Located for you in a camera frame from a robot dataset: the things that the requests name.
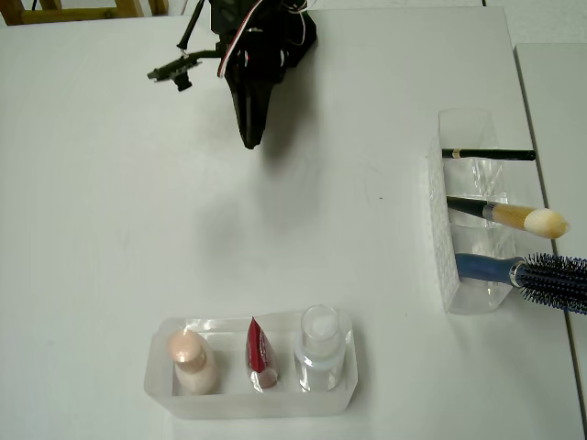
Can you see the pink bottle with peach cap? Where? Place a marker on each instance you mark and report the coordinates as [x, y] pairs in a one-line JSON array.
[[188, 353]]

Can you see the white neighbouring table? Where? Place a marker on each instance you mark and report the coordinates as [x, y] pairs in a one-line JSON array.
[[559, 137]]

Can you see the frosted plastic tray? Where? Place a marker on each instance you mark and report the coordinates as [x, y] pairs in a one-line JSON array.
[[257, 405]]

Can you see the blue round hair brush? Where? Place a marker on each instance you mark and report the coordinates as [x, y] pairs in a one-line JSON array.
[[486, 269]]

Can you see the clear acrylic organizer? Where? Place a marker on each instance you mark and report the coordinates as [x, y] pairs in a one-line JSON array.
[[442, 238]]

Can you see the makeup brush with tan bristles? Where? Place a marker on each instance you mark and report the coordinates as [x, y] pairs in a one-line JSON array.
[[513, 215]]

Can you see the wooden frame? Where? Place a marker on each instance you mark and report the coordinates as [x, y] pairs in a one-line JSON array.
[[69, 16]]

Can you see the red cosmetic tube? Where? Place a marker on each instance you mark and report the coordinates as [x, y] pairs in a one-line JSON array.
[[259, 348]]

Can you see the black cosmetic pencil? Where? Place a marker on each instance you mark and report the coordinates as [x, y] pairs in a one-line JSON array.
[[495, 154]]

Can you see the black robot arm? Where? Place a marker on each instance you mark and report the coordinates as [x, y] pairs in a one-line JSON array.
[[298, 41]]

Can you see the clear bottle with clear cap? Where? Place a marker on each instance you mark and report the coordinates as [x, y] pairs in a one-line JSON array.
[[318, 330]]

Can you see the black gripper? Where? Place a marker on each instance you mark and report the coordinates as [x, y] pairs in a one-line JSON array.
[[255, 93]]

